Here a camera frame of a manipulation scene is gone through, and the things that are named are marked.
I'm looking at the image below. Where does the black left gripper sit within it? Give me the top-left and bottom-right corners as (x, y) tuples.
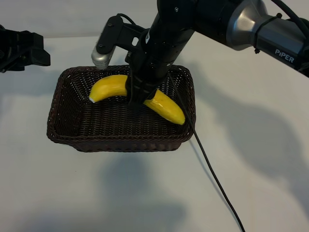
(0, 25), (51, 73)

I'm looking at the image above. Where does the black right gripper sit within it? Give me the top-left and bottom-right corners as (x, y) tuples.
(127, 28), (194, 109)

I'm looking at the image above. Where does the yellow banana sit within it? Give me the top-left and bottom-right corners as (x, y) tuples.
(88, 74), (186, 126)

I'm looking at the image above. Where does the dark brown wicker basket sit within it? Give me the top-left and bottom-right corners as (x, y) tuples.
(46, 64), (197, 153)

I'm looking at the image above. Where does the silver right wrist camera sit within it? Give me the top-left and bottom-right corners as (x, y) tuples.
(91, 15), (125, 71)

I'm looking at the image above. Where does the black right camera bracket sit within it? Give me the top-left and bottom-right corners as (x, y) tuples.
(120, 23), (148, 53)

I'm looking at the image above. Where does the short black camera cable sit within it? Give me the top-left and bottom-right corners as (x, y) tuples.
(116, 13), (140, 27)

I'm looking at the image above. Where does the long thin black cable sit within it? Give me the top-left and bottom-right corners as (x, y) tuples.
(168, 71), (246, 232)

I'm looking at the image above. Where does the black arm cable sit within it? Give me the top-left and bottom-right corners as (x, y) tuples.
(270, 0), (309, 33)

